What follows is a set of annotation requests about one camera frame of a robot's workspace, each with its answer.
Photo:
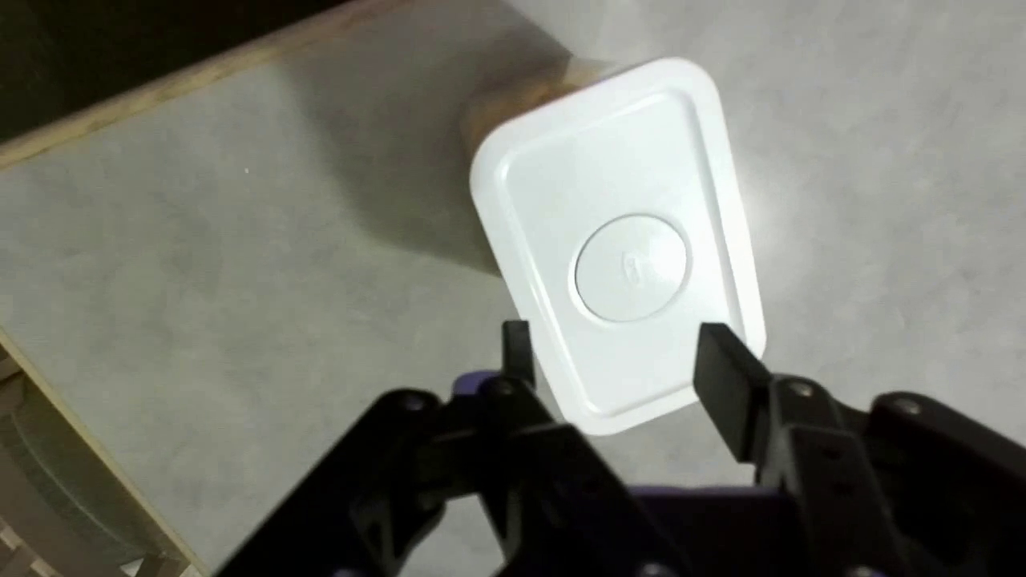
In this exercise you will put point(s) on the white lid with round button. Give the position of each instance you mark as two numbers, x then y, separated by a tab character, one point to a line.
597	180

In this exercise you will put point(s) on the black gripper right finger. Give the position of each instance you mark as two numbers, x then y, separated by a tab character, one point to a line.
887	490

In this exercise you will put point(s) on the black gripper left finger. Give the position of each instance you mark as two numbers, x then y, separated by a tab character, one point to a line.
481	500

